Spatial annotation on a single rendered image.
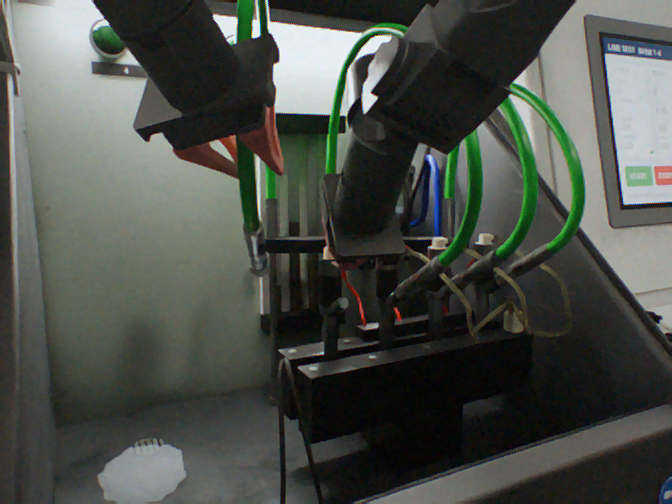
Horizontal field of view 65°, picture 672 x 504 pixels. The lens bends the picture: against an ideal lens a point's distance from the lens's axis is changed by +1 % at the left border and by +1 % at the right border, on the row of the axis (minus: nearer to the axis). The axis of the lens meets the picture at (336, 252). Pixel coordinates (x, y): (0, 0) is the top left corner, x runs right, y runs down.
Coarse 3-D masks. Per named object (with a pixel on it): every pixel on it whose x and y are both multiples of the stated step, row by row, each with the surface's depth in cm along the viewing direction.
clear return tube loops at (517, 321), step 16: (448, 240) 70; (496, 240) 74; (416, 256) 67; (480, 256) 68; (496, 272) 66; (464, 304) 59; (512, 304) 72; (512, 320) 73; (528, 336) 64; (544, 336) 68
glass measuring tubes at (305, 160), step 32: (288, 128) 83; (320, 128) 85; (256, 160) 85; (288, 160) 85; (320, 160) 89; (288, 192) 86; (320, 192) 90; (288, 224) 88; (320, 224) 91; (288, 256) 89; (320, 256) 92; (288, 288) 90; (288, 320) 88; (320, 320) 91
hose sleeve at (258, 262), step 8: (248, 232) 47; (256, 232) 47; (264, 232) 48; (248, 240) 48; (256, 240) 47; (264, 240) 49; (248, 248) 50; (256, 248) 49; (264, 248) 50; (248, 256) 52; (256, 256) 51; (264, 256) 51; (256, 264) 52; (264, 264) 53
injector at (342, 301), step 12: (324, 264) 61; (324, 276) 62; (336, 276) 62; (324, 288) 62; (336, 288) 62; (324, 300) 62; (336, 300) 61; (324, 312) 63; (336, 312) 61; (324, 324) 63; (336, 324) 63; (324, 336) 64; (336, 336) 64; (324, 348) 64; (336, 348) 64; (324, 360) 64
